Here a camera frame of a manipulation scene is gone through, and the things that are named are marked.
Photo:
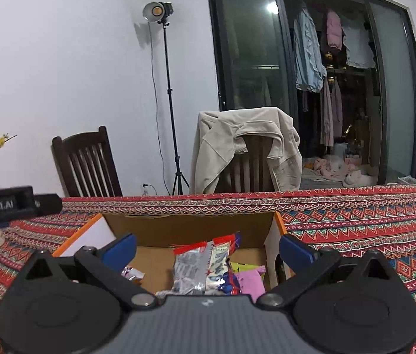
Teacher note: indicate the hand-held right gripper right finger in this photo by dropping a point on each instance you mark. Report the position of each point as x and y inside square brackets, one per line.
[296, 249]

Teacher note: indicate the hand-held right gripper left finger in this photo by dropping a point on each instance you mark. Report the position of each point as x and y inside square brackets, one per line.
[119, 247]

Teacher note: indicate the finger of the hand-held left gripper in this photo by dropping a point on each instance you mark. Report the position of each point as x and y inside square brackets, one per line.
[47, 204]

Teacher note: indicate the green snack packet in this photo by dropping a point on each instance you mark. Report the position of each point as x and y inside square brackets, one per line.
[246, 267]

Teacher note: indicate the pink snack packet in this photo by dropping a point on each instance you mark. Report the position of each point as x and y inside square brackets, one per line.
[252, 285]

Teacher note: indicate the red and silver snack packet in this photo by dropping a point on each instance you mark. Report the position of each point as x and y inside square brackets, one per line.
[189, 269]

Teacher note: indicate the blue white snack packet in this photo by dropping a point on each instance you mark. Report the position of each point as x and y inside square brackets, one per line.
[222, 265]

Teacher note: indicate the orange-rimmed cardboard box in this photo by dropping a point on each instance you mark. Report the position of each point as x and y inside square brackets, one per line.
[193, 228]

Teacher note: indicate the small silver packet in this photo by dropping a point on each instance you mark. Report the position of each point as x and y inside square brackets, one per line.
[132, 273]

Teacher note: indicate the dark wooden chair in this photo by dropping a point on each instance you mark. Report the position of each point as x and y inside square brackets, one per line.
[86, 166]
[252, 166]

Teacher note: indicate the red patterned tablecloth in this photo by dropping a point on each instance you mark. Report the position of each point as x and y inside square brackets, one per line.
[359, 221]

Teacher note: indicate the white cloth heap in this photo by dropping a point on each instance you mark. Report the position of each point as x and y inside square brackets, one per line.
[337, 171]

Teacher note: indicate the beige jacket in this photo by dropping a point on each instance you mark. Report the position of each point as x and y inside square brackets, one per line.
[215, 143]

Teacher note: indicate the mauve hanging clothes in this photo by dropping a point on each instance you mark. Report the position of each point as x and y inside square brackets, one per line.
[331, 110]

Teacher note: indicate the studio light on stand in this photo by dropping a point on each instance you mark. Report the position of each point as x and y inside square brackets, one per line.
[169, 99]

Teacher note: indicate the light blue hanging shirt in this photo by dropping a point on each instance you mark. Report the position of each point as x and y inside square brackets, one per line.
[307, 55]

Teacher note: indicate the white hanging garment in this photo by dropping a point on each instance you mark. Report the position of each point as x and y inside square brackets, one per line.
[359, 46]

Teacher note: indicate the pink hanging garment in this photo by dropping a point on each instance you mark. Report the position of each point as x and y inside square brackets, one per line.
[334, 29]

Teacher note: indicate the wall power outlet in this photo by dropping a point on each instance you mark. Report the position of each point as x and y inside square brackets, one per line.
[145, 188]

